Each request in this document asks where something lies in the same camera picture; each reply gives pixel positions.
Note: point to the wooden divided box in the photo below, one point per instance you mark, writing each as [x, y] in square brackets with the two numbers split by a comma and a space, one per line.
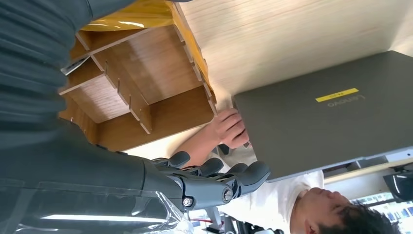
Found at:
[155, 64]

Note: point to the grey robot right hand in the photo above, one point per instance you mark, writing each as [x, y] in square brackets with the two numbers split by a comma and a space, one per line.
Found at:
[80, 181]

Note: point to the person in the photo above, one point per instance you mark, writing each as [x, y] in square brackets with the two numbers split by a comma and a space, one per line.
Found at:
[277, 200]

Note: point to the clear plastic hand cover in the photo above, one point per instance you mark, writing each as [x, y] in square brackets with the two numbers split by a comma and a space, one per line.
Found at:
[176, 219]

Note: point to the grey laptop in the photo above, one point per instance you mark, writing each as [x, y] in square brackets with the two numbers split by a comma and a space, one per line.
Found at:
[316, 129]

